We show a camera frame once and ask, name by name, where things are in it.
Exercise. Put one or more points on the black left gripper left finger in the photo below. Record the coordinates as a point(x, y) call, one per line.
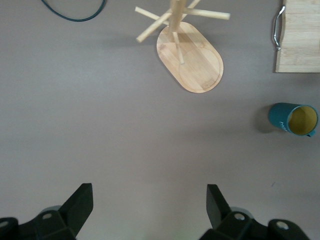
point(62, 220)

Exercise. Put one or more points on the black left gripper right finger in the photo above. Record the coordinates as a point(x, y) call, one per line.
point(225, 222)

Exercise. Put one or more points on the teal cup yellow inside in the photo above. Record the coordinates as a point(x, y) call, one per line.
point(278, 116)

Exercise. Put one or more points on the wooden mug rack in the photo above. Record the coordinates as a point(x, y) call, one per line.
point(197, 65)

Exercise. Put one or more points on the brown table cover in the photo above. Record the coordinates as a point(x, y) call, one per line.
point(100, 125)

